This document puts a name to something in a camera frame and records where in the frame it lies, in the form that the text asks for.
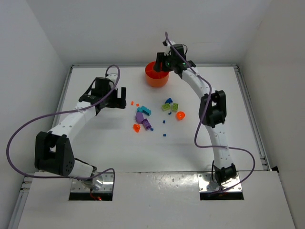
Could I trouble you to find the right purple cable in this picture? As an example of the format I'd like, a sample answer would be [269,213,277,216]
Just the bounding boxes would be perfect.
[164,32,256,195]

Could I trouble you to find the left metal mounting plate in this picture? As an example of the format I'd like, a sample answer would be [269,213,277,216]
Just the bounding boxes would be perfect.
[71,173,114,193]

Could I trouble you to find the blue curved lego piece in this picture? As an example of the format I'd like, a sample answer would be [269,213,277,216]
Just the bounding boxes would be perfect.
[165,98,173,104]

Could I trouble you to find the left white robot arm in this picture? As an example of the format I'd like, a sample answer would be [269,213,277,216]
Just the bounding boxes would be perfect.
[34,73,126,177]

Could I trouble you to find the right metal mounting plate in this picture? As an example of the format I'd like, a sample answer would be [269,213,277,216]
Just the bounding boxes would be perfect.
[197,172,242,193]

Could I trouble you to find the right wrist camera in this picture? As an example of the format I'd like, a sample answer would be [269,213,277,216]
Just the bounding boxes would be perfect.
[163,40,175,56]

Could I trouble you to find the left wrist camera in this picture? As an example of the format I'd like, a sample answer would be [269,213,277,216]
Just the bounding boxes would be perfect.
[106,73,118,83]

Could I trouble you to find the green lego brick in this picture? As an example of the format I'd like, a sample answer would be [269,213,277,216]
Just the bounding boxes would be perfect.
[171,103,179,112]

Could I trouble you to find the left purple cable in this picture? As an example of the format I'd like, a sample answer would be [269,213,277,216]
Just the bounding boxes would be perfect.
[6,64,121,181]

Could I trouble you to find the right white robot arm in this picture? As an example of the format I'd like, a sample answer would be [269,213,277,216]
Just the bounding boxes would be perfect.
[153,41,237,185]

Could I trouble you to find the metal mounting plate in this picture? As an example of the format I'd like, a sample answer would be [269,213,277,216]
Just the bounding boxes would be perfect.
[197,172,242,193]
[71,173,114,193]

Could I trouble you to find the orange divided round container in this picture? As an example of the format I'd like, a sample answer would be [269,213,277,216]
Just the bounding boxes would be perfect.
[145,62,169,88]

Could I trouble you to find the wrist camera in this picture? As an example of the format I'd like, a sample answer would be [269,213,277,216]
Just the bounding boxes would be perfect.
[106,73,118,83]
[163,40,175,56]

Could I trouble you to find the green lego brick upside-down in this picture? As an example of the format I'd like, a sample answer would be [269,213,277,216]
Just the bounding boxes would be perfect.
[161,103,171,111]

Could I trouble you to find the orange round cone piece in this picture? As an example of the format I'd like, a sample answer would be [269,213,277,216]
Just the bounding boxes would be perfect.
[176,111,185,121]

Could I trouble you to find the long teal lego brick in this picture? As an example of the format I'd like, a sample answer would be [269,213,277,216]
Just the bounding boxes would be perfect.
[141,106,152,116]

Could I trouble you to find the purple flat lego plate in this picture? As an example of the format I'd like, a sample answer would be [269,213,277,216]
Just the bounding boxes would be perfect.
[142,118,152,130]

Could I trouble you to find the purple cable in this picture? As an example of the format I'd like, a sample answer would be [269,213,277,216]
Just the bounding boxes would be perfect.
[164,32,256,195]
[6,64,121,181]

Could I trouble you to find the orange heart-shaped piece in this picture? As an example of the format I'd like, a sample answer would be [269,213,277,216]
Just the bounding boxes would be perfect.
[133,124,141,133]

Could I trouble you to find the purple rounded lego piece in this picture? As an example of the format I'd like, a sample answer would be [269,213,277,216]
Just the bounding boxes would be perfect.
[135,112,144,124]

